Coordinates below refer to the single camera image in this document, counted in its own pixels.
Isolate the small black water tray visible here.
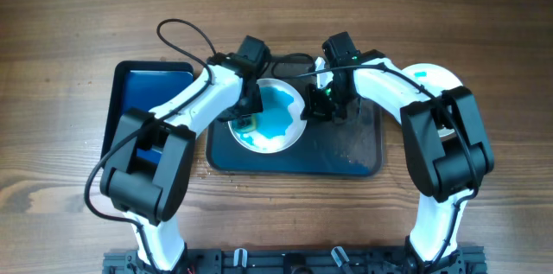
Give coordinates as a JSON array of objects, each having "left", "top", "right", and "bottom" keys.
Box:
[{"left": 101, "top": 61, "right": 194, "bottom": 155}]

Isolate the right black cable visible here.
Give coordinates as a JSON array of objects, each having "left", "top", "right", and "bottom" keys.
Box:
[{"left": 270, "top": 52, "right": 480, "bottom": 274}]

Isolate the green and yellow sponge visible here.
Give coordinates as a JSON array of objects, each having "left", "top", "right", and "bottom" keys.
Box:
[{"left": 232, "top": 114, "right": 257, "bottom": 133}]

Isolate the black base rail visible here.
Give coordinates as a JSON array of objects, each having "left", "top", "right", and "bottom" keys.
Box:
[{"left": 102, "top": 246, "right": 488, "bottom": 274}]

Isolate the black cable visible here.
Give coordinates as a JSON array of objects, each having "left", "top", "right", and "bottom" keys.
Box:
[
  {"left": 270, "top": 52, "right": 480, "bottom": 274},
  {"left": 83, "top": 18, "right": 219, "bottom": 271}
]

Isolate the left black cable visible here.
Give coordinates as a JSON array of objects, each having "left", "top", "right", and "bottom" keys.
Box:
[{"left": 83, "top": 18, "right": 219, "bottom": 271}]

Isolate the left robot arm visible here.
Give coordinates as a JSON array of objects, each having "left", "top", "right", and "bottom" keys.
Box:
[{"left": 96, "top": 36, "right": 270, "bottom": 273}]

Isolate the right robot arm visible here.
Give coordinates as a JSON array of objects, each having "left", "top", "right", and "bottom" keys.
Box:
[{"left": 302, "top": 32, "right": 494, "bottom": 272}]

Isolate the dark brown serving tray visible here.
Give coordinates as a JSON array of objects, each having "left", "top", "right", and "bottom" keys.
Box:
[{"left": 205, "top": 54, "right": 385, "bottom": 178}]

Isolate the white plate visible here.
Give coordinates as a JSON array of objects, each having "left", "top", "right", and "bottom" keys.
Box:
[
  {"left": 228, "top": 79, "right": 307, "bottom": 154},
  {"left": 401, "top": 62, "right": 466, "bottom": 139}
]

